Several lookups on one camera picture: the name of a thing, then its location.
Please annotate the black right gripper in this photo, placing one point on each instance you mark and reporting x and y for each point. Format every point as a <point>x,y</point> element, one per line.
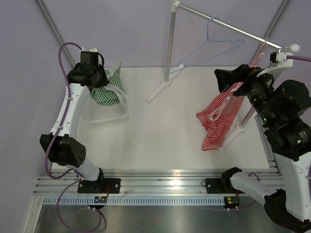
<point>226,78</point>

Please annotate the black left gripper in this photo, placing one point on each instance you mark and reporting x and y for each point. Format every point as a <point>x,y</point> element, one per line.
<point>104,82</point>

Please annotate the green striped tank top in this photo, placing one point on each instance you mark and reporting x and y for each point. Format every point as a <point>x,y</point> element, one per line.
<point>114,92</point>

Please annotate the red striped tank top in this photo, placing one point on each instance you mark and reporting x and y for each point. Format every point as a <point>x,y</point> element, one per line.
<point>218,118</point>

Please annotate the pink wire hanger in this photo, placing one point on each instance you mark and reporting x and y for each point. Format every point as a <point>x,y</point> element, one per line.
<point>262,49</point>

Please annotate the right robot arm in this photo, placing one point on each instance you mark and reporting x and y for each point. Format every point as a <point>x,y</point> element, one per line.
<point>280,110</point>

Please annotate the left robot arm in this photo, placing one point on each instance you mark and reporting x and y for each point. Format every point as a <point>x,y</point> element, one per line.
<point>60,144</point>

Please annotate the clear plastic bin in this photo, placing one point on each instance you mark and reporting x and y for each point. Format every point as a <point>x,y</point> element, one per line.
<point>96,114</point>

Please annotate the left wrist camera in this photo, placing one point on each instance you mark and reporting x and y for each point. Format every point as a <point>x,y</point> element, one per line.
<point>89,57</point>

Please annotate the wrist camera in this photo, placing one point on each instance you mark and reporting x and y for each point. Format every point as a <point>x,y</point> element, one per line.
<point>89,57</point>
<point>278,62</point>

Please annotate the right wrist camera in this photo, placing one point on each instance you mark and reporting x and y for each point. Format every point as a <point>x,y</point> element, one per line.
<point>278,62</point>

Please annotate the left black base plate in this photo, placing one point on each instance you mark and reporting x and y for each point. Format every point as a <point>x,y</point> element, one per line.
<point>107,185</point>

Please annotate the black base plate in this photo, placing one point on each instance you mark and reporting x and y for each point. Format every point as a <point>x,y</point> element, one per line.
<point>107,185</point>
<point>213,186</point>

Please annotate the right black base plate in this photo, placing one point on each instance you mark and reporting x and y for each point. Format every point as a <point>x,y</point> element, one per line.
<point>213,186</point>

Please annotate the aluminium mounting rail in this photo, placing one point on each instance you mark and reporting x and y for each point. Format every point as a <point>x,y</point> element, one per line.
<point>157,182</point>

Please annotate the white slotted cable duct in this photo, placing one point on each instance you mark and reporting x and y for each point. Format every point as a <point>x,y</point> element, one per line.
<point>142,201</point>

